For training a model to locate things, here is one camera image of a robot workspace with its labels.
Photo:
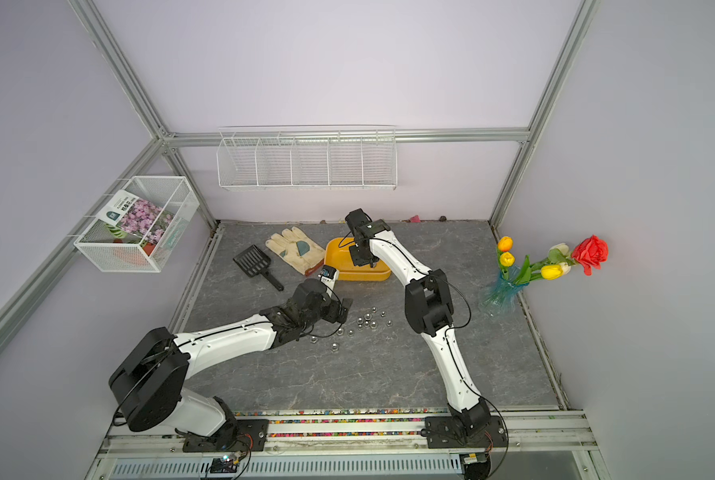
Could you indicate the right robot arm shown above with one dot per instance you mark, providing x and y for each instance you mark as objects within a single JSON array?
[{"x": 429, "y": 311}]

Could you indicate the beige work glove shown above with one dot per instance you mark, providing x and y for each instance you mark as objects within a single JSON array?
[{"x": 297, "y": 250}]

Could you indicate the white wire wall shelf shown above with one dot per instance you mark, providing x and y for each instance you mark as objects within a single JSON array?
[{"x": 290, "y": 164}]

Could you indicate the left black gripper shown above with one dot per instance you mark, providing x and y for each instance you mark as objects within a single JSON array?
[{"x": 332, "y": 314}]

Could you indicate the yellow white artificial tulip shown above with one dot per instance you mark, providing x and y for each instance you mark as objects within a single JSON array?
[{"x": 555, "y": 271}]

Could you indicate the white wire basket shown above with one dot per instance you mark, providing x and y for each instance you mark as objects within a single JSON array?
[{"x": 109, "y": 255}]

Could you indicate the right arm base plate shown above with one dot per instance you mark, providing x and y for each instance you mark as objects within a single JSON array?
[{"x": 447, "y": 432}]

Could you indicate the yellow plastic storage box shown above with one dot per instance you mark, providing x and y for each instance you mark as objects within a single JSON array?
[{"x": 339, "y": 257}]

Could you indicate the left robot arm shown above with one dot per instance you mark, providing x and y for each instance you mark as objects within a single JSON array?
[{"x": 149, "y": 385}]

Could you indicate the black slotted scoop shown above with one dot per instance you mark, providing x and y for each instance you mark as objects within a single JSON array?
[{"x": 252, "y": 261}]

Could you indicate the purple flower seed packet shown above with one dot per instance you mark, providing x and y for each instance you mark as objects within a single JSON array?
[{"x": 132, "y": 218}]

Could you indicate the blue glass vase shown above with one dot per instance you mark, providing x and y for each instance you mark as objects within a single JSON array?
[{"x": 501, "y": 297}]

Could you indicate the aluminium frame rail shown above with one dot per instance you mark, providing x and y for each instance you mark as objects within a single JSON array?
[{"x": 315, "y": 133}]

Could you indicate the orange artificial tulip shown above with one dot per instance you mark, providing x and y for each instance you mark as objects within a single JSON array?
[{"x": 505, "y": 244}]

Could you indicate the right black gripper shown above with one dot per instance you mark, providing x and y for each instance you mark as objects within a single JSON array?
[{"x": 356, "y": 256}]

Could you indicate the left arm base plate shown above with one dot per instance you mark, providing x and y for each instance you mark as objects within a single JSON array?
[{"x": 236, "y": 436}]

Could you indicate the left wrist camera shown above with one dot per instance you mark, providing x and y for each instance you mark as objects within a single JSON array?
[{"x": 328, "y": 276}]

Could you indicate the red artificial rose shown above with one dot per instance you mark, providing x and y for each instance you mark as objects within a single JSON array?
[{"x": 590, "y": 254}]

